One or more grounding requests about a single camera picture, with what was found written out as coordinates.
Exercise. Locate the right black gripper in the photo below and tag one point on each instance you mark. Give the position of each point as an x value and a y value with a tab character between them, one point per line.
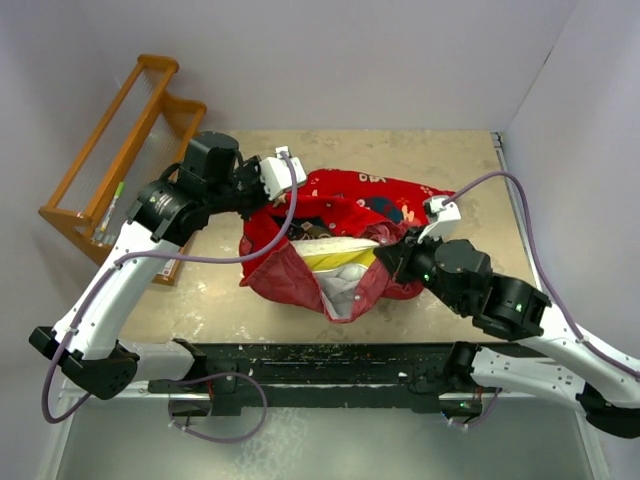
398	256

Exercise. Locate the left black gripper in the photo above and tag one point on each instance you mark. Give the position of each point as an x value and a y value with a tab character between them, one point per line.
252	169

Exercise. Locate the red printed pillowcase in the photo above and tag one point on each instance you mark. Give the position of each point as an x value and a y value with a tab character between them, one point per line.
333	203

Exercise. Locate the white yellow pillow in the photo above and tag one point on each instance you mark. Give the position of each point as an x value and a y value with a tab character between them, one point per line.
338	264

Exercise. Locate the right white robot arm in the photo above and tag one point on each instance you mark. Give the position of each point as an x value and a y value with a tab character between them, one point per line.
571	366

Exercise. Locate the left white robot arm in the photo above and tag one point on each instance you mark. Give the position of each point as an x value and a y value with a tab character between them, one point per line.
213	178

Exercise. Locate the flat red white packet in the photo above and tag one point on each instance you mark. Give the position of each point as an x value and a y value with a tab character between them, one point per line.
168	271

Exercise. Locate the orange wooden rack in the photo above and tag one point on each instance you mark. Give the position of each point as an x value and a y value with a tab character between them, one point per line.
144	130

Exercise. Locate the green white marker pen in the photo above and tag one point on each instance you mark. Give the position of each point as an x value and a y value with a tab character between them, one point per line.
111	207

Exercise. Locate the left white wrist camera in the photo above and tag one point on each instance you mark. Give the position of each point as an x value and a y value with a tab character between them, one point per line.
279	173

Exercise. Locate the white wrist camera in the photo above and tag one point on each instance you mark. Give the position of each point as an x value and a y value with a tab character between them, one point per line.
279	173
443	216

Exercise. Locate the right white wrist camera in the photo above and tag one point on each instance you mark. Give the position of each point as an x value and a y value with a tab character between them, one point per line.
443	216

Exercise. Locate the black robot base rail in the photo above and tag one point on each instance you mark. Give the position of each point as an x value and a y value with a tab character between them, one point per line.
420	377

